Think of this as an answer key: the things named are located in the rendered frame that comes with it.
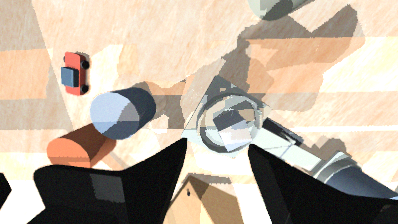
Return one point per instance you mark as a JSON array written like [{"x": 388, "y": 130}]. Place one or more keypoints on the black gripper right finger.
[{"x": 291, "y": 196}]

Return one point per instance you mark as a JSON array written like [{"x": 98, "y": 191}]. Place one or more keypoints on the grey cube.
[{"x": 233, "y": 130}]

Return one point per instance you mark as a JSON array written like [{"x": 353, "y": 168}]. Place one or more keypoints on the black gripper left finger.
[{"x": 140, "y": 194}]

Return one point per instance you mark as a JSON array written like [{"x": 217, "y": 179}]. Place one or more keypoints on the red toy car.
[{"x": 73, "y": 75}]

